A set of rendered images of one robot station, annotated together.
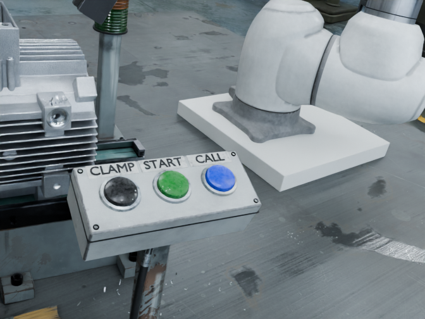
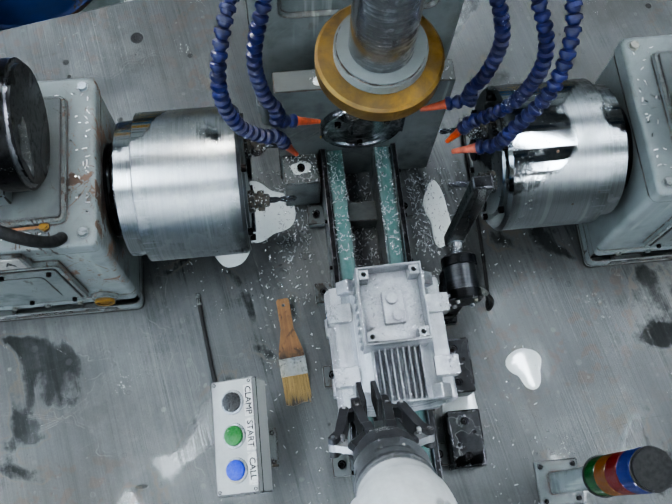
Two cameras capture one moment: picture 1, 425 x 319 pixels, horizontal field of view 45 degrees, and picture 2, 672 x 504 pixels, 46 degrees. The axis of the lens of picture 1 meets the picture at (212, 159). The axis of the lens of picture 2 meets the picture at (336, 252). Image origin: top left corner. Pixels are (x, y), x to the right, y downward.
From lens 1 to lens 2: 1.09 m
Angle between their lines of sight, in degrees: 68
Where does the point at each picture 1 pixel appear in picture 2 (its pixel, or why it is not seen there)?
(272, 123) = not seen: outside the picture
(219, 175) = (234, 468)
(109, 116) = (558, 484)
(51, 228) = not seen: hidden behind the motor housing
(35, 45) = (399, 364)
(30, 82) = (367, 361)
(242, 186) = (231, 486)
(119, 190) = (229, 399)
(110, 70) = (575, 480)
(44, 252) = not seen: hidden behind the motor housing
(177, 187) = (228, 436)
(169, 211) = (218, 430)
